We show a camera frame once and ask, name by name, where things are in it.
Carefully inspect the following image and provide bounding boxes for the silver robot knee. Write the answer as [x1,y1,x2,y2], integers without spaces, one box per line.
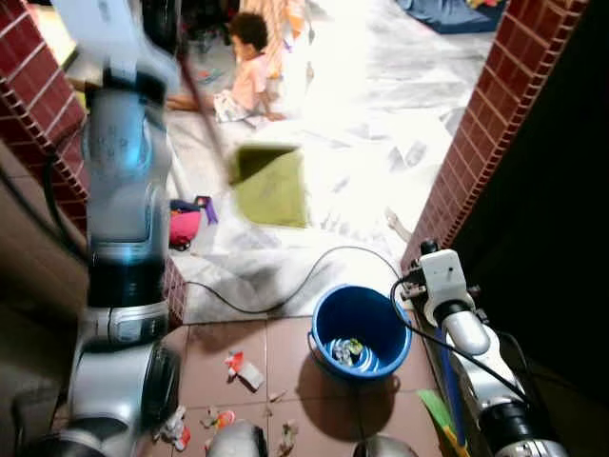
[353,434,421,457]
[204,419,270,457]

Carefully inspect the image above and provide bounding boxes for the beige paper scrap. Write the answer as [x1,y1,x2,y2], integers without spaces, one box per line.
[275,420,300,457]

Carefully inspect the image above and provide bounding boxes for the blue green dustpan handle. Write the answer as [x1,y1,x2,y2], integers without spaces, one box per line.
[417,328,472,457]

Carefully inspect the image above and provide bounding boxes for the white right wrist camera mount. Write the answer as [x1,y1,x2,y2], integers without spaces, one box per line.
[412,249,477,327]

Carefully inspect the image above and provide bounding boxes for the black floor cable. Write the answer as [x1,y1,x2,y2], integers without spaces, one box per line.
[185,245,406,316]

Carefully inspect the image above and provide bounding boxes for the crumpled trash in bucket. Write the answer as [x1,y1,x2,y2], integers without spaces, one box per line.
[330,337,368,369]

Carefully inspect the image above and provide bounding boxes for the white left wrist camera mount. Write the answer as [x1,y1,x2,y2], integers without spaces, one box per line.
[52,0,182,92]

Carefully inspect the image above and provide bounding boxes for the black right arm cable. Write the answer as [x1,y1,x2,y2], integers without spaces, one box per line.
[389,274,526,403]

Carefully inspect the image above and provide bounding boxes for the orange striped cloth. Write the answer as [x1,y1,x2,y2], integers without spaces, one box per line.
[238,0,311,79]

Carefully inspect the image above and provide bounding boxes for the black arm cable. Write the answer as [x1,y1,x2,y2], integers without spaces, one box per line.
[389,274,526,403]
[36,150,92,266]

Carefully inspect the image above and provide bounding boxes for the child in pink shirt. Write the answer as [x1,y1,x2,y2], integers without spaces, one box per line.
[166,11,287,126]

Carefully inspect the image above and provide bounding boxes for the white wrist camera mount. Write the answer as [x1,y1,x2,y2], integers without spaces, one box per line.
[412,249,477,327]
[52,0,182,92]

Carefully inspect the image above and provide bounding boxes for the blue plastic bucket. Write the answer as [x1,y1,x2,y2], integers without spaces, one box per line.
[307,283,414,385]

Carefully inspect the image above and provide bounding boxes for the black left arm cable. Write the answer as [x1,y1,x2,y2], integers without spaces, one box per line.
[36,150,92,266]

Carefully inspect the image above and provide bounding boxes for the small orange litter piece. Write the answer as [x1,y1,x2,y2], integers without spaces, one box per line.
[201,407,238,430]

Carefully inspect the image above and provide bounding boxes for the silver robot left knee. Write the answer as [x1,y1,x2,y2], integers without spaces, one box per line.
[204,419,270,457]

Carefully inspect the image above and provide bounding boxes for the red and white wrapper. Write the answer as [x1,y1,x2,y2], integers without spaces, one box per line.
[225,349,266,392]

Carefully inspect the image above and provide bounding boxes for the silver robot right knee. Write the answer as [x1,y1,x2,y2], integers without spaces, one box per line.
[353,434,421,457]

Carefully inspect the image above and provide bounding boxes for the pink and purple bag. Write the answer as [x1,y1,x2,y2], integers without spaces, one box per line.
[168,195,221,251]

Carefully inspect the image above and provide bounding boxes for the crumpled white red litter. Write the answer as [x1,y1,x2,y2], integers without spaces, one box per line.
[156,407,192,451]

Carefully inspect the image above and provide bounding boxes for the blue cloth mat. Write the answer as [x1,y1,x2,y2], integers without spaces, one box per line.
[394,0,507,35]

